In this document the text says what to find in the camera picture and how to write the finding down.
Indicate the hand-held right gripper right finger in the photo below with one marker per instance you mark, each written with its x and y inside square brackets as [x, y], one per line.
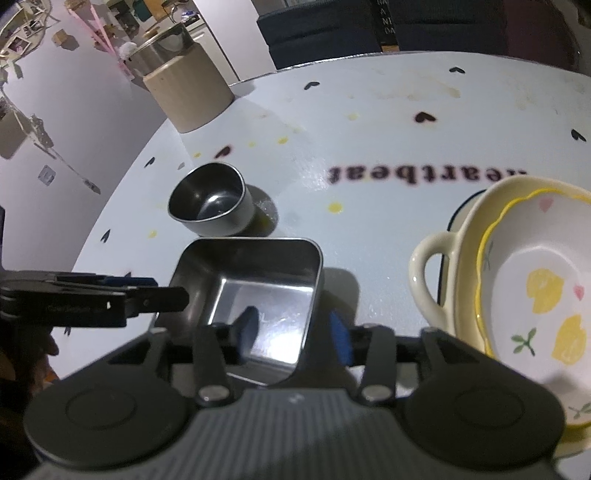
[341, 344]

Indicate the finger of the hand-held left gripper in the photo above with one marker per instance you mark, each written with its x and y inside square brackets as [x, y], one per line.
[120, 280]
[157, 301]

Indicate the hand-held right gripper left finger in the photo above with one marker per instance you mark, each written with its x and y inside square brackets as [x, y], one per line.
[247, 333]

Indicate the rectangular stainless steel tray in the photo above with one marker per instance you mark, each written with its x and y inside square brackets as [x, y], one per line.
[277, 318]

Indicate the round stainless steel bowl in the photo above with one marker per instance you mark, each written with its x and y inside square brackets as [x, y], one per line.
[207, 194]

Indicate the white plate with dark rim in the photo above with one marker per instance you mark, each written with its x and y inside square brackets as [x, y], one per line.
[455, 222]

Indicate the yellow-rimmed floral ceramic bowl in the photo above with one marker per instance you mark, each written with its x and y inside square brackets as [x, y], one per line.
[521, 286]

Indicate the person's left hand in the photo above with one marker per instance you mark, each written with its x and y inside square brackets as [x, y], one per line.
[27, 364]

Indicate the beige cylindrical canister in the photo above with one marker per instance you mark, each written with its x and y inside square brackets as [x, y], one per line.
[189, 92]

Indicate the pink ribbon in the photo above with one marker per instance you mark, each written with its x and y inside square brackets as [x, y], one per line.
[104, 32]

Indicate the dark blue padded chair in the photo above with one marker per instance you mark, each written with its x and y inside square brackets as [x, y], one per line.
[314, 32]
[452, 23]

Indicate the black lettered board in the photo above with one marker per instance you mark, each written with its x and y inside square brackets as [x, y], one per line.
[388, 27]

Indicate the maroon chair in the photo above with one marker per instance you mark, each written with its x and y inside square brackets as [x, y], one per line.
[540, 27]

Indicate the hanging wall photo garland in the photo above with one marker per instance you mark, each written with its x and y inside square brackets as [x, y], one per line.
[41, 134]

